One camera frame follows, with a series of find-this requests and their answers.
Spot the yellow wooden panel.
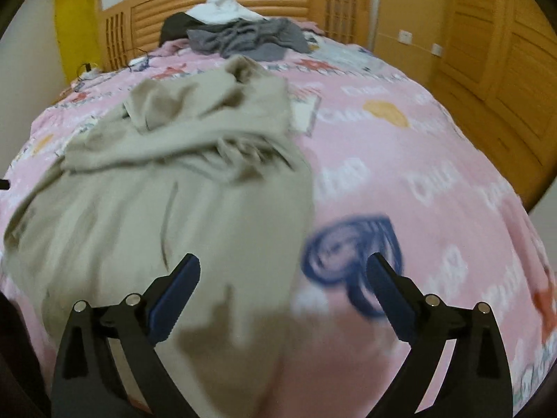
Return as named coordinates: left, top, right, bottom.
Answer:
left=56, top=0, right=103, bottom=87

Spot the pink printed bedsheet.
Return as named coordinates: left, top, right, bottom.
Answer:
left=0, top=20, right=555, bottom=418

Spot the wooden bed headboard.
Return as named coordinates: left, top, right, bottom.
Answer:
left=98, top=0, right=371, bottom=74

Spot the wooden wardrobe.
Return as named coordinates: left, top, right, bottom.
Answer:
left=373, top=0, right=557, bottom=210

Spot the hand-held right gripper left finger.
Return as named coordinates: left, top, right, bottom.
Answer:
left=51, top=253, right=201, bottom=418

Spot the white garment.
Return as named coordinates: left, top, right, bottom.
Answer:
left=187, top=0, right=270, bottom=25

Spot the grey garment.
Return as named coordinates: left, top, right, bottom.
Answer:
left=186, top=17, right=312, bottom=62

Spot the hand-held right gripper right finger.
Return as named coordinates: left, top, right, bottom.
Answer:
left=366, top=253, right=515, bottom=418

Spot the beige zip hoodie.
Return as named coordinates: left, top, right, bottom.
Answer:
left=3, top=54, right=315, bottom=418

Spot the black garment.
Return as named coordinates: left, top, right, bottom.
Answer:
left=158, top=12, right=206, bottom=47

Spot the light blue printed cloth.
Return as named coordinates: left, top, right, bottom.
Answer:
left=305, top=30, right=377, bottom=68

